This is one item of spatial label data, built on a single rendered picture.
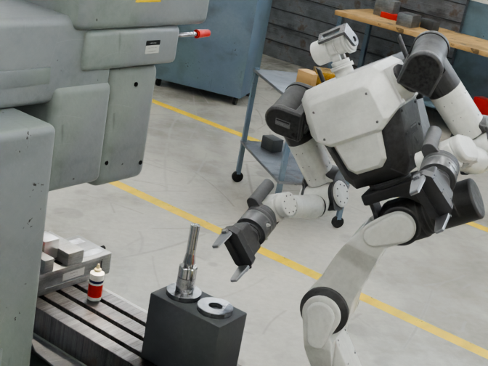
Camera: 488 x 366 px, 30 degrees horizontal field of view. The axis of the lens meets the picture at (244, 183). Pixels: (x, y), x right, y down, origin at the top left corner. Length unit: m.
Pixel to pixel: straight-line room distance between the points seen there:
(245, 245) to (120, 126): 0.44
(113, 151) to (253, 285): 2.77
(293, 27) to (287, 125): 8.36
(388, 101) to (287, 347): 2.31
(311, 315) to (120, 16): 1.00
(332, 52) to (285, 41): 8.51
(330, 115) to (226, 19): 6.04
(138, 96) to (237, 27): 6.08
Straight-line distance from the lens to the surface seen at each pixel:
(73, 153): 2.20
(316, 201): 2.59
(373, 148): 2.40
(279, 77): 6.18
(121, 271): 4.92
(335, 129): 2.42
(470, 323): 5.21
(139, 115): 2.36
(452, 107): 2.40
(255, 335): 4.51
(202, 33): 2.46
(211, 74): 8.54
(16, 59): 2.02
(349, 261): 2.56
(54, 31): 2.07
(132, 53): 2.25
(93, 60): 2.16
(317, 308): 2.59
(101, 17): 2.13
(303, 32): 10.81
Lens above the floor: 2.15
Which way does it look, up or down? 19 degrees down
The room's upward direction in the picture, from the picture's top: 11 degrees clockwise
